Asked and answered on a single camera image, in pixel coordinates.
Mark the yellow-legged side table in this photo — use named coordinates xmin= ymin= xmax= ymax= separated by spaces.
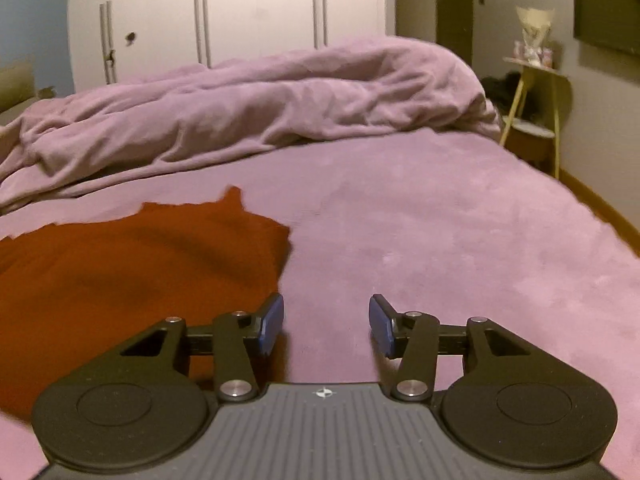
xmin=499 ymin=57 xmax=574 ymax=180

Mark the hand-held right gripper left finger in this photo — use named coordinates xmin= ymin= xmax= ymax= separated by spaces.
xmin=115 ymin=292 xmax=285 ymax=404

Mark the crumpled purple blanket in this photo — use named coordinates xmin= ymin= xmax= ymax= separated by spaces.
xmin=0 ymin=35 xmax=504 ymax=214

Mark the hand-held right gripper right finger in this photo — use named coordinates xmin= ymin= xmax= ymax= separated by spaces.
xmin=368 ymin=293 xmax=542 ymax=404

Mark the bed with purple sheet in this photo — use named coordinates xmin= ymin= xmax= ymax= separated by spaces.
xmin=0 ymin=127 xmax=640 ymax=480

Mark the rust brown buttoned cardigan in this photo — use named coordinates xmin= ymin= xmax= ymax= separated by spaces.
xmin=0 ymin=186 xmax=292 ymax=422

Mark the white wardrobe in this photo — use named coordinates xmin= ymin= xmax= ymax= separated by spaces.
xmin=67 ymin=0 xmax=397 ymax=99

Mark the pink wrapped gift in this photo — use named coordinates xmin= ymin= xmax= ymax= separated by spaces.
xmin=515 ymin=42 xmax=554 ymax=67

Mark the olive grey sofa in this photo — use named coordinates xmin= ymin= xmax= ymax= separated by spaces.
xmin=0 ymin=57 xmax=37 ymax=122

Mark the dark door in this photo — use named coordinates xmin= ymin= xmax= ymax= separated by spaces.
xmin=434 ymin=0 xmax=474 ymax=69

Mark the dark wall screen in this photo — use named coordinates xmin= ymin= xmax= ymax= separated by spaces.
xmin=572 ymin=0 xmax=640 ymax=57

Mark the dark clothing pile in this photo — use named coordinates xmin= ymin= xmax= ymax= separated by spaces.
xmin=479 ymin=72 xmax=527 ymax=117

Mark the cream wrapped bouquet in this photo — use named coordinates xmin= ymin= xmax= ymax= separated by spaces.
xmin=514 ymin=6 xmax=556 ymax=56

